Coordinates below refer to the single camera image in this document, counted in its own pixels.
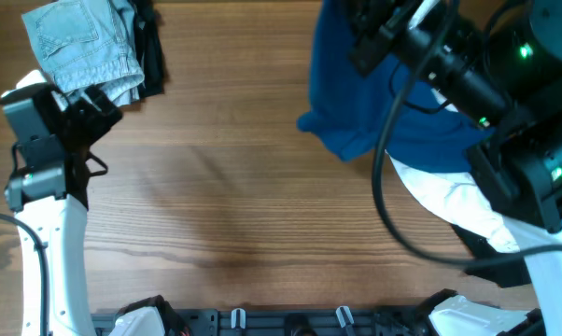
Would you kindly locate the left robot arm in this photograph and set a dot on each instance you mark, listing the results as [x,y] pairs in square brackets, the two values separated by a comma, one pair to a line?
[48,200]

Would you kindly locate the light blue folded jeans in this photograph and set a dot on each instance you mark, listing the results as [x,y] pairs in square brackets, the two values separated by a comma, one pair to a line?
[82,43]

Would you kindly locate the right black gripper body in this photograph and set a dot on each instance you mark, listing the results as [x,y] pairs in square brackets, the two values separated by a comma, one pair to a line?
[372,53]

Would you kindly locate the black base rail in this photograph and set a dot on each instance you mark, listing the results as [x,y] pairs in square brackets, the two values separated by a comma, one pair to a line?
[381,321]

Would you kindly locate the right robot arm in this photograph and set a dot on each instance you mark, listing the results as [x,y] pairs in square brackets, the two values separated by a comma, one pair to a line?
[505,79]

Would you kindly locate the blue shirt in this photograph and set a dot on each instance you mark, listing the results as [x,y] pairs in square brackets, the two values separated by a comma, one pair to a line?
[347,111]

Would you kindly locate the black folded garment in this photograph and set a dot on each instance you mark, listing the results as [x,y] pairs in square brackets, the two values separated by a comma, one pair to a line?
[148,47]

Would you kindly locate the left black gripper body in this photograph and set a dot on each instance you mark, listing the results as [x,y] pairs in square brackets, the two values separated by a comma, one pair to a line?
[92,123]

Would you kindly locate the white shirt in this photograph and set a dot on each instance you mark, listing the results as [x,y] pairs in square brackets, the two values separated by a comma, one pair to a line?
[456,199]

